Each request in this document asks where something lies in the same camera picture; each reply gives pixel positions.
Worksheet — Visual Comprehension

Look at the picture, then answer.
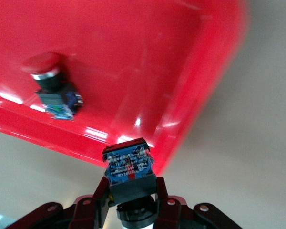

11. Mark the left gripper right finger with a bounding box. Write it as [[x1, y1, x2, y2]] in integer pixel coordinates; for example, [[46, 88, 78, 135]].
[[153, 176, 182, 229]]

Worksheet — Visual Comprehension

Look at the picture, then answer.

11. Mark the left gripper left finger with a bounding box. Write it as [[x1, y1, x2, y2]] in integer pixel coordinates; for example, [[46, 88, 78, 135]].
[[68, 176, 112, 229]]

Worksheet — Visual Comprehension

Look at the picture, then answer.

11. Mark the red plastic tray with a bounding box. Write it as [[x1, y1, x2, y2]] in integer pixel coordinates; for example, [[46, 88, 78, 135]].
[[0, 0, 251, 176]]

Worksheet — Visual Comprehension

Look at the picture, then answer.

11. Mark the red push button switch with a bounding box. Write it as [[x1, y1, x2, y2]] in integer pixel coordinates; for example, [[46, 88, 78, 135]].
[[102, 137, 158, 229], [20, 52, 84, 121]]

